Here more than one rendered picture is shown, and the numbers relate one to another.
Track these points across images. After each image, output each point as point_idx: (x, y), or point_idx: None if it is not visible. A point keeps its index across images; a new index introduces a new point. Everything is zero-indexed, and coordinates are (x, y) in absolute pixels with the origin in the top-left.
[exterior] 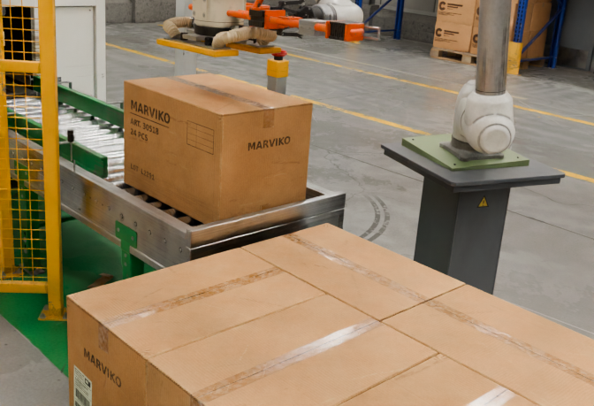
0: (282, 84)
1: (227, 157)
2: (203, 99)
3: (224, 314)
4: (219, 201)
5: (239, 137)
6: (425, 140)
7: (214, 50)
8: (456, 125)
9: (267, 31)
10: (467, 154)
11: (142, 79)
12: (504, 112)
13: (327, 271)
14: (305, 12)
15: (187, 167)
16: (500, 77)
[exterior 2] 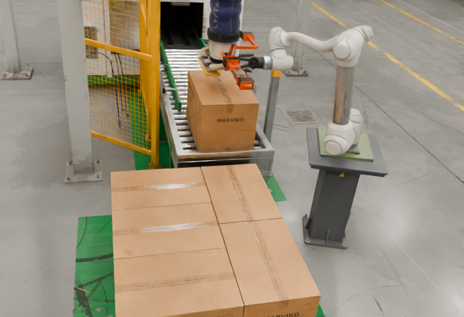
0: (277, 80)
1: (204, 123)
2: (207, 91)
3: (158, 199)
4: (199, 142)
5: (211, 115)
6: None
7: (206, 72)
8: None
9: None
10: None
11: (197, 70)
12: (341, 135)
13: (224, 191)
14: (253, 61)
15: (195, 121)
16: (342, 116)
